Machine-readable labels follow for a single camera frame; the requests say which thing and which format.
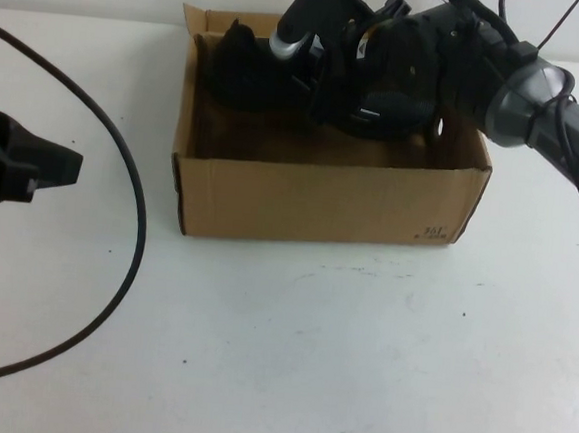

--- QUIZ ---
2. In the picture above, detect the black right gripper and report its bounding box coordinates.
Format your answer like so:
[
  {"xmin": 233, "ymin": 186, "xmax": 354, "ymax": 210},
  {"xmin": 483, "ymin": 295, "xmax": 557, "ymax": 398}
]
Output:
[{"xmin": 302, "ymin": 0, "xmax": 468, "ymax": 136}]

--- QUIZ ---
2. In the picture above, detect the black mesh sneaker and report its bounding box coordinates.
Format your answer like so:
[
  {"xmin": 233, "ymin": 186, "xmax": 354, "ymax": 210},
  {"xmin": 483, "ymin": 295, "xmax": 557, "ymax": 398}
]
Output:
[{"xmin": 200, "ymin": 16, "xmax": 448, "ymax": 145}]

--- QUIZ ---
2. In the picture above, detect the brown cardboard shoe box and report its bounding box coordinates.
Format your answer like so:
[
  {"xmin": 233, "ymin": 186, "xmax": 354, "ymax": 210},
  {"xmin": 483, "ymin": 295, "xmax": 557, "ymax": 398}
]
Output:
[{"xmin": 164, "ymin": 1, "xmax": 505, "ymax": 260}]

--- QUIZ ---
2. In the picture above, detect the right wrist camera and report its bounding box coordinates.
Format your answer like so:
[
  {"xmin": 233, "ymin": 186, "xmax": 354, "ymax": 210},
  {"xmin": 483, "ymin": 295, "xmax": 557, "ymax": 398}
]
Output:
[{"xmin": 267, "ymin": 0, "xmax": 371, "ymax": 67}]

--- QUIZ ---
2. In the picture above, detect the left camera black cable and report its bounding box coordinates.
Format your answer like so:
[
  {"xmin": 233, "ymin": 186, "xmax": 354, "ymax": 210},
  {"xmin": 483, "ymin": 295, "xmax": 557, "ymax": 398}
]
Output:
[{"xmin": 0, "ymin": 20, "xmax": 163, "ymax": 397}]

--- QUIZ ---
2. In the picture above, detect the right arm grey loop cable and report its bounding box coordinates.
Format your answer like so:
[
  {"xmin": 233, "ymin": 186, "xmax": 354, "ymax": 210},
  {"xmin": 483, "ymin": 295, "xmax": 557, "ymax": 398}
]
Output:
[{"xmin": 493, "ymin": 0, "xmax": 516, "ymax": 28}]

